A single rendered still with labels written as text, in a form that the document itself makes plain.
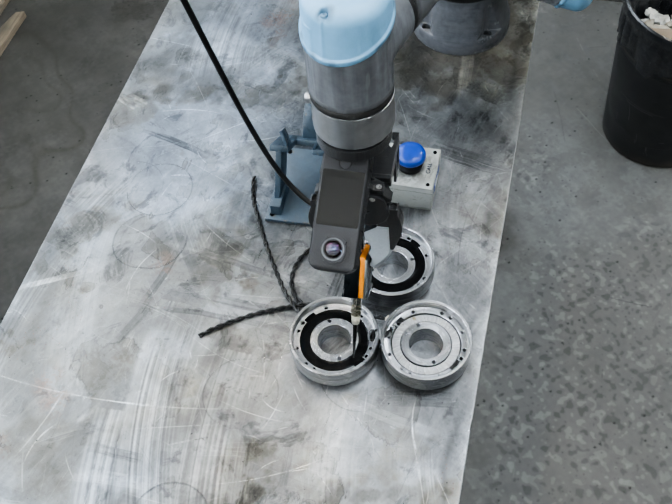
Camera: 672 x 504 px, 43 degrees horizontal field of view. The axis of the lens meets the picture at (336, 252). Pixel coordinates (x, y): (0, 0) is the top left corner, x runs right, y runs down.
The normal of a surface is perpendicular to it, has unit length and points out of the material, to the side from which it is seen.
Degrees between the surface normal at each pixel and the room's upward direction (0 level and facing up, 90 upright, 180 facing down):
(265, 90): 0
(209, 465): 0
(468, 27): 73
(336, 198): 31
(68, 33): 0
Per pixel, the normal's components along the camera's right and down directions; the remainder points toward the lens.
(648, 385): -0.07, -0.56
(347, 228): -0.16, -0.07
